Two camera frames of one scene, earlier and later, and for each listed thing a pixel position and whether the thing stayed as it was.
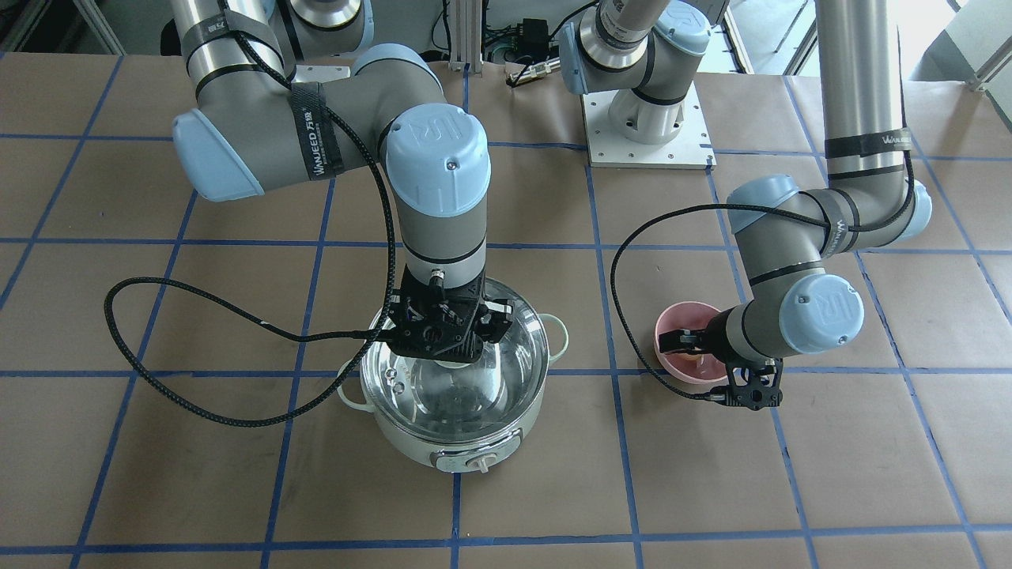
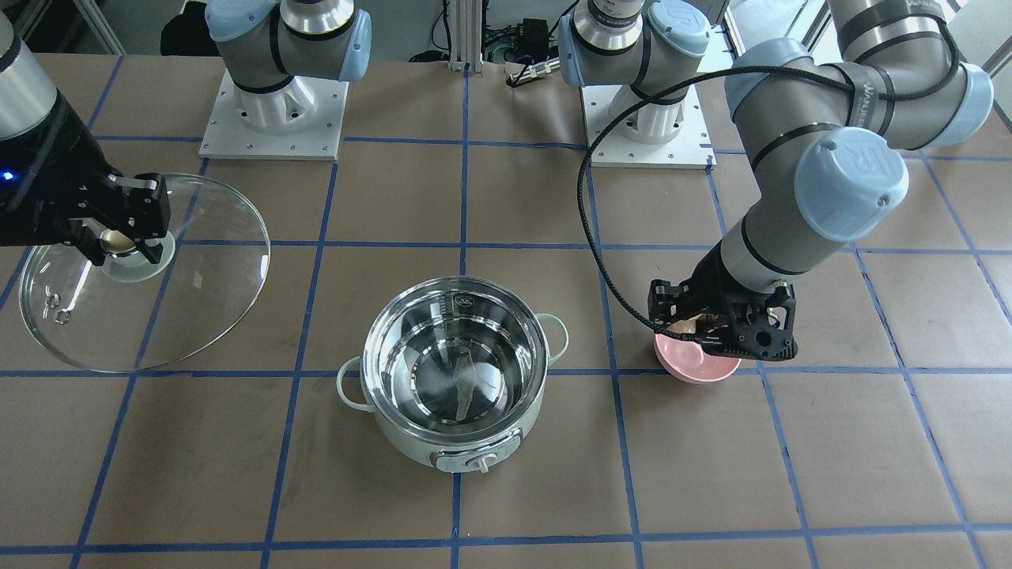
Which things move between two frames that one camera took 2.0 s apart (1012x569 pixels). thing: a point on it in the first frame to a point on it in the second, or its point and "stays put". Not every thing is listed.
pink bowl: [688, 367] stays put
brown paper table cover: [171, 367] stays put
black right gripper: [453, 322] to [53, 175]
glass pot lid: [462, 401] to [130, 314]
